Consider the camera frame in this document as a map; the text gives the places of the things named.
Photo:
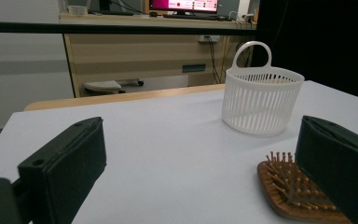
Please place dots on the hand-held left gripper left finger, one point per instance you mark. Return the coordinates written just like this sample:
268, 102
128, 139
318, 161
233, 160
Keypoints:
65, 161

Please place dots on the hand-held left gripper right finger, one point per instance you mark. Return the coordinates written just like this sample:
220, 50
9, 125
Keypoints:
338, 168

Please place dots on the wooden paddle hairbrush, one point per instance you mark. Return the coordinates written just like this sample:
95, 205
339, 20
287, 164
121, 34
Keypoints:
272, 188

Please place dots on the white plastic slotted basket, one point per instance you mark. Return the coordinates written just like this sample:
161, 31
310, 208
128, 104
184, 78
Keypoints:
261, 102

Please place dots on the white chair base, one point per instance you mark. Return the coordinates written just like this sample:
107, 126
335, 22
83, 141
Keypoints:
102, 86

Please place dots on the black chair caster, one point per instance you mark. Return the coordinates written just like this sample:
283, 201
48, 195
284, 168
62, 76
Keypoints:
140, 83

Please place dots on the wooden office desk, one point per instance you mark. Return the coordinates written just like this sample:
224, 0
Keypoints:
130, 56

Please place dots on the black curtain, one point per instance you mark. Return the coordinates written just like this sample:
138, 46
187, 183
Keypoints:
323, 40

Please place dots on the clear plastic container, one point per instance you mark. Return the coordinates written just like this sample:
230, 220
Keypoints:
77, 10

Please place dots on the black keyboard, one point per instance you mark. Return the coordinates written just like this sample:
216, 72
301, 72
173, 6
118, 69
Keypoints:
189, 16

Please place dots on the computer monitor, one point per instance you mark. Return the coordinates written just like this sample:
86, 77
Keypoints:
183, 4

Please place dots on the black horizontal frame bar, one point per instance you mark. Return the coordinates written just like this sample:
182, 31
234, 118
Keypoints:
74, 28

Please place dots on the white wall power outlet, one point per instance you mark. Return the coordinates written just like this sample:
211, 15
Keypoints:
209, 38

